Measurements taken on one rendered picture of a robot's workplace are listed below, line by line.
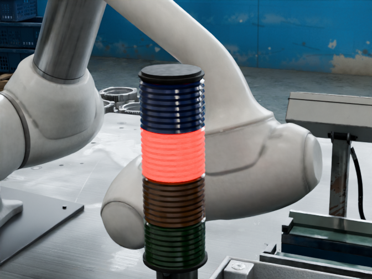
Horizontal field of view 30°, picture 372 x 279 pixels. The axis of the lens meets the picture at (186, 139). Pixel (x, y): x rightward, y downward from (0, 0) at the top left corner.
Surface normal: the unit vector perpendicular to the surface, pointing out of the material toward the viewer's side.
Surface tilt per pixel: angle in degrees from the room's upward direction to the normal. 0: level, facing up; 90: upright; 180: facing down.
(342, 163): 90
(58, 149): 122
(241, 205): 114
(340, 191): 90
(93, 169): 0
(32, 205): 3
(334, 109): 54
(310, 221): 45
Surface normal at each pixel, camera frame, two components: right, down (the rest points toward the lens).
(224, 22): -0.40, 0.28
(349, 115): -0.32, -0.34
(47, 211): 0.03, -0.95
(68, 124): 0.62, 0.58
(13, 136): 0.78, 0.09
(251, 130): 0.12, -0.29
